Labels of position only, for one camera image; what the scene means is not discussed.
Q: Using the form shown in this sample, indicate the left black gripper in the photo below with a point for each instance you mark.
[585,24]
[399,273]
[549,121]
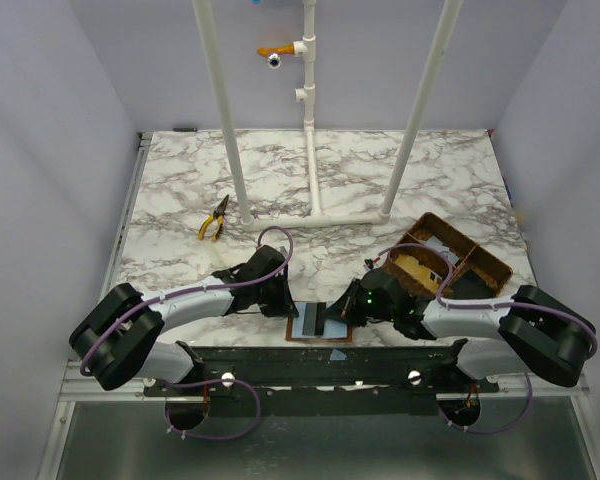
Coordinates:
[284,300]

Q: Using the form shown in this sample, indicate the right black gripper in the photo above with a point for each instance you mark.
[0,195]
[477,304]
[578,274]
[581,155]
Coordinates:
[353,304]

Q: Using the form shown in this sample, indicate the brown leather card holder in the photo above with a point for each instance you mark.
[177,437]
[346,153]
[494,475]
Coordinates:
[334,331]

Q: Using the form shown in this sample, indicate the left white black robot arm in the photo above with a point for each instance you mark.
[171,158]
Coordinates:
[118,339]

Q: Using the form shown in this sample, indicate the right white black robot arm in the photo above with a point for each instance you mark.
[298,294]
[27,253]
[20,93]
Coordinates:
[528,332]

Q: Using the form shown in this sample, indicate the gold card in tray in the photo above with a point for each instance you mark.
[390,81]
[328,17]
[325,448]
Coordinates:
[412,266]

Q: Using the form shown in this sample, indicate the grey card in tray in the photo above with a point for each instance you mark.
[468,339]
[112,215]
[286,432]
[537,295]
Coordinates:
[436,244]

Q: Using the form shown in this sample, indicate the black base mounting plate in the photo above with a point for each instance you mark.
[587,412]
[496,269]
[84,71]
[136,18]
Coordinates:
[323,381]

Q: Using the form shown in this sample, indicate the blue white small ball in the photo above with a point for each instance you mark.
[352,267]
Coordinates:
[274,60]

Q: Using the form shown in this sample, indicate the orange pipe hook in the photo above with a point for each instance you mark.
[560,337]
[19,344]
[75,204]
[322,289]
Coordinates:
[297,48]

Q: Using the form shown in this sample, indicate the yellow handled pliers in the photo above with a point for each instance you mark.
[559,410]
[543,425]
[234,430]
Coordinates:
[218,217]

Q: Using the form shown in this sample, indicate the white PVC pipe frame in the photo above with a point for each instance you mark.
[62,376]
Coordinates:
[306,95]

